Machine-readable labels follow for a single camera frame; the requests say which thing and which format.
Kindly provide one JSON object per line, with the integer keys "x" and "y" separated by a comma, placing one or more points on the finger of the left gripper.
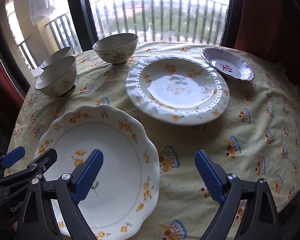
{"x": 6, "y": 161}
{"x": 41, "y": 164}

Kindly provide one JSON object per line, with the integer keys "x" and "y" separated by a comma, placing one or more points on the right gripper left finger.
{"x": 37, "y": 219}

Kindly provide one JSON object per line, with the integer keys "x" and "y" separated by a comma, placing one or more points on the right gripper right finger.
{"x": 260, "y": 218}

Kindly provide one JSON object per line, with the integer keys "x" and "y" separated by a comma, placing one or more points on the large green leaf bowl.
{"x": 116, "y": 49}

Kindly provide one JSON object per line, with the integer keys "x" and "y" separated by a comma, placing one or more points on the beaded rim floral plate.
{"x": 177, "y": 90}

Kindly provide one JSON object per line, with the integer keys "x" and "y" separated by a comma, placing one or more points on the scalloped yellow flower plate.
{"x": 125, "y": 191}

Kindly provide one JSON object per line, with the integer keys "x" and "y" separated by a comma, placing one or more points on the red curtain left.
{"x": 9, "y": 96}

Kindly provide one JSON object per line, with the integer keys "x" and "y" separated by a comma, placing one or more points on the red curtain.
{"x": 9, "y": 96}
{"x": 270, "y": 29}

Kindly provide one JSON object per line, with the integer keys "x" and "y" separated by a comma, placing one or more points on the near small leaf bowl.
{"x": 58, "y": 78}

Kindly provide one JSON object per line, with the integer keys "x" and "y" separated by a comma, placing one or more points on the small leaf bowl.
{"x": 58, "y": 78}
{"x": 64, "y": 52}

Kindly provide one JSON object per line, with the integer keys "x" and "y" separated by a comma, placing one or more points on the far small leaf bowl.
{"x": 64, "y": 52}

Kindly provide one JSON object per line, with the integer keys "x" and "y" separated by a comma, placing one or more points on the yellow patterned tablecloth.
{"x": 261, "y": 121}

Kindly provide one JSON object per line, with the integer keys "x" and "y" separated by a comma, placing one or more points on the hanging white cloth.
{"x": 40, "y": 9}

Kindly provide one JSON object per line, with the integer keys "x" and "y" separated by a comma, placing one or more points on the small red motif dish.
{"x": 227, "y": 63}

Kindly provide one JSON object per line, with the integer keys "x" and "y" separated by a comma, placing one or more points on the balcony metal railing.
{"x": 196, "y": 21}

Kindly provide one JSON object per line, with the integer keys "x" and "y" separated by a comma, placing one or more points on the red curtain right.
{"x": 270, "y": 29}

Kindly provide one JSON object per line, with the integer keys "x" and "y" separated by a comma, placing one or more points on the black window frame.
{"x": 14, "y": 82}

